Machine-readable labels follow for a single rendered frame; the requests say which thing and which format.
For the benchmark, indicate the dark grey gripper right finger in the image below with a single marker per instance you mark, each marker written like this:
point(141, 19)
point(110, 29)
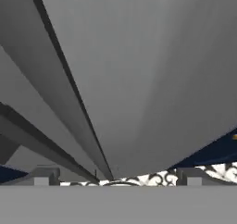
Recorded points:
point(189, 173)

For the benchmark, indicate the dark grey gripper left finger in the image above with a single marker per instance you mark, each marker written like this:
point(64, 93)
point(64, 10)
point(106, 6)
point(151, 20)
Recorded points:
point(46, 173)

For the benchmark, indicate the small gold cupboard knob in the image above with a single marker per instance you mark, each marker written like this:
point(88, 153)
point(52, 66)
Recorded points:
point(234, 137)

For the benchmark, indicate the wide grey appliance door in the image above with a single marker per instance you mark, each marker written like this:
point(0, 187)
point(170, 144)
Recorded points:
point(148, 79)

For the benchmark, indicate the narrow grey appliance panel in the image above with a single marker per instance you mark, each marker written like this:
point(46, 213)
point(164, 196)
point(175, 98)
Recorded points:
point(34, 64)

